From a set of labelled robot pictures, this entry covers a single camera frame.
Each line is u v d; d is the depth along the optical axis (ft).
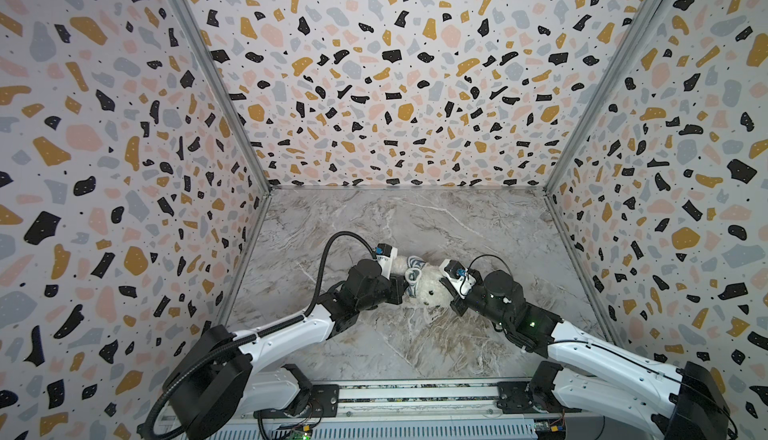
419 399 2.49
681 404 1.38
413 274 2.56
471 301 2.18
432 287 2.48
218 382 1.32
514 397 2.44
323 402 2.40
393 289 2.34
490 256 1.82
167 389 1.17
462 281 2.01
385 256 2.40
